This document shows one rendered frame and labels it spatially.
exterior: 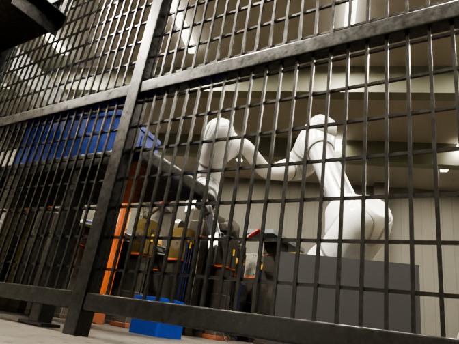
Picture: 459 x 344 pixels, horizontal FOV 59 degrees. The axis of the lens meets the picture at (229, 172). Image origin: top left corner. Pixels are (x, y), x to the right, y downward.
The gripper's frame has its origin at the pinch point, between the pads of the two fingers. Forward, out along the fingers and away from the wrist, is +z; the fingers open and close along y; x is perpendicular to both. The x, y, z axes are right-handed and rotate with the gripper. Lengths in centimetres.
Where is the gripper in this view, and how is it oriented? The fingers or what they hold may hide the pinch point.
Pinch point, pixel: (201, 227)
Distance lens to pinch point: 118.6
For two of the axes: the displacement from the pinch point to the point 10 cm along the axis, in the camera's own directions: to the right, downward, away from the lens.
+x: 8.8, -4.3, -1.8
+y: -4.7, -8.2, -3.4
